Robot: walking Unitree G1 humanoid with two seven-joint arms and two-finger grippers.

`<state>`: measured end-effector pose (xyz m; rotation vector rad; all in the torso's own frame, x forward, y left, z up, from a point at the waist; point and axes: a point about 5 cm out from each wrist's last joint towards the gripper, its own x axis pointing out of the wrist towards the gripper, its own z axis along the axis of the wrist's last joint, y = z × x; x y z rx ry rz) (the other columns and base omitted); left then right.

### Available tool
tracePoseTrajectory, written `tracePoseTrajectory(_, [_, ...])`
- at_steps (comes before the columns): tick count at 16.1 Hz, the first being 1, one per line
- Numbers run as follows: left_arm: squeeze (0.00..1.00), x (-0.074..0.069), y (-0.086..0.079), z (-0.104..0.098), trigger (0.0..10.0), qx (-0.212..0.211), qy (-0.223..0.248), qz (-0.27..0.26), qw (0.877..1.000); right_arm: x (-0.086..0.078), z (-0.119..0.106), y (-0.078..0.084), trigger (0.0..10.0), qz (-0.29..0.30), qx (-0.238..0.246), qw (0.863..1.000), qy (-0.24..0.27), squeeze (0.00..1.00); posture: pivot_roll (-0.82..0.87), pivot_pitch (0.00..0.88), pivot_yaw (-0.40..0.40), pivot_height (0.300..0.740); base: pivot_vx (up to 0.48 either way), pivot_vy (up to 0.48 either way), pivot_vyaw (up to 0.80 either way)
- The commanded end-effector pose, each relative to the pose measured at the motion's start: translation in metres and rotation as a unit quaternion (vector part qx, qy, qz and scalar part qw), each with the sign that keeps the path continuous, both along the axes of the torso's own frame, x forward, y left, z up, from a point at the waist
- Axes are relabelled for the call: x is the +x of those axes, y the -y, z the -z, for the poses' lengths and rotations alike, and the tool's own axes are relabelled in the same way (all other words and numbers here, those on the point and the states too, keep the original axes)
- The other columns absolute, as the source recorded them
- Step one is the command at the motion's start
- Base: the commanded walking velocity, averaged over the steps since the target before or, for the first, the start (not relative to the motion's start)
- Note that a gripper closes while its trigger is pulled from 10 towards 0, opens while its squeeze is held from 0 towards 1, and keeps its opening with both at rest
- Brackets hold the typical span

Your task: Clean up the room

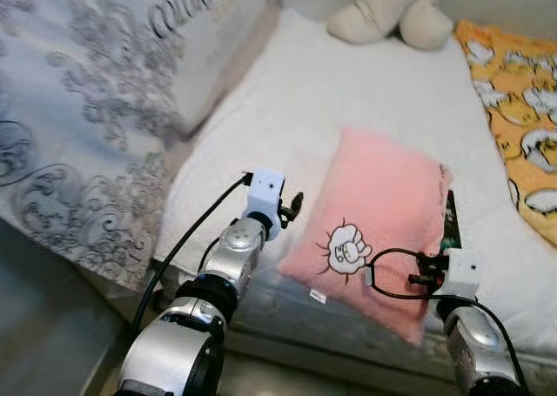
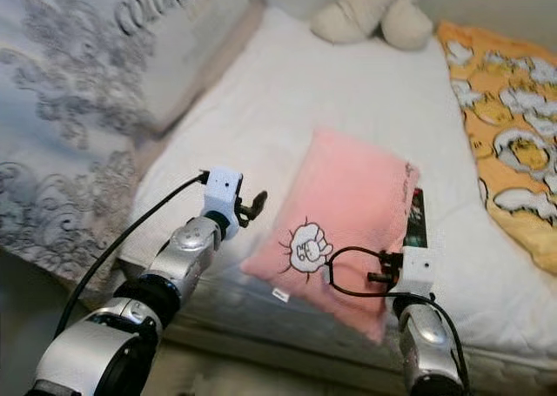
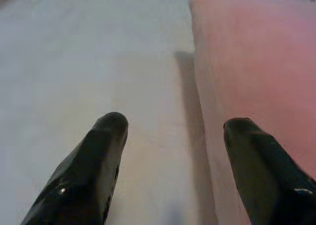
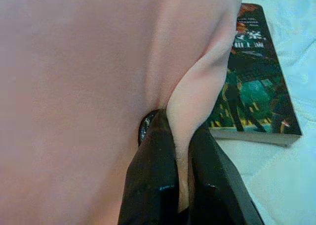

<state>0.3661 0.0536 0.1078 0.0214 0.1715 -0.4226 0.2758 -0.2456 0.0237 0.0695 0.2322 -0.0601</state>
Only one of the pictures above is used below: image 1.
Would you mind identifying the dark comic book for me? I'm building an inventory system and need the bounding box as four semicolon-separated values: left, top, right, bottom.
442;190;462;249

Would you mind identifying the pink pillow with fist print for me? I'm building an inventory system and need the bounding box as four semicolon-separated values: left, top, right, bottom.
278;126;453;345

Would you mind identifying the yellow cartoon egg blanket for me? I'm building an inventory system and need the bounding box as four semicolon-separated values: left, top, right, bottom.
454;19;557;245

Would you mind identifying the white quilted mattress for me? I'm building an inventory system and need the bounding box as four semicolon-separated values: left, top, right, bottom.
152;9;557;362

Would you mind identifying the beige plush toy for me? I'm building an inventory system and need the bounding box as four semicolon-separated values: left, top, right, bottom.
326;0;455;50

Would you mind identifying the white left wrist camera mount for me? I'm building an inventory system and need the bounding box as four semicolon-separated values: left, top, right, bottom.
244;170;288;240

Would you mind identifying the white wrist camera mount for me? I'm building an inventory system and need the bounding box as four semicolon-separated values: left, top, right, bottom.
433;250;481;299
244;170;288;240

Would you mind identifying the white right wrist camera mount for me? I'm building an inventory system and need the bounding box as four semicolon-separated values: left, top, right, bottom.
433;250;481;299

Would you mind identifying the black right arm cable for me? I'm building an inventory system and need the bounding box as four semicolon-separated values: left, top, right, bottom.
364;248;527;390

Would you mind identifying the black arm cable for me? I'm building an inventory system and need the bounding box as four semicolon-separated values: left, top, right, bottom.
132;174;253;332
364;248;527;390

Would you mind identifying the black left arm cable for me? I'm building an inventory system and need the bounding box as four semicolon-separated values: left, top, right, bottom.
132;174;253;332

